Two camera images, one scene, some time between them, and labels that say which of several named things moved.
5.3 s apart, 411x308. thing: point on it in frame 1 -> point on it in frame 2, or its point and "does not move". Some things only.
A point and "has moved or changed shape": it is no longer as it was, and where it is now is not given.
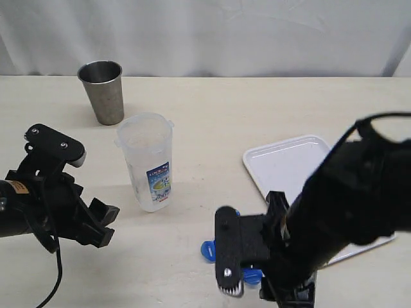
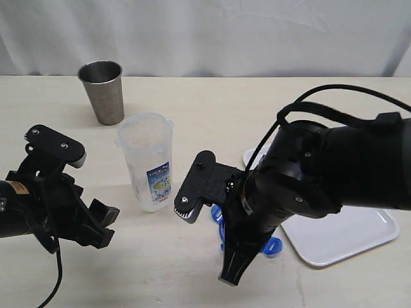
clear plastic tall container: (147, 140) does not move
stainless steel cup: (102, 80) does not move
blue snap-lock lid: (208, 250) has moved or changed shape
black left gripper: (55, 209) does not move
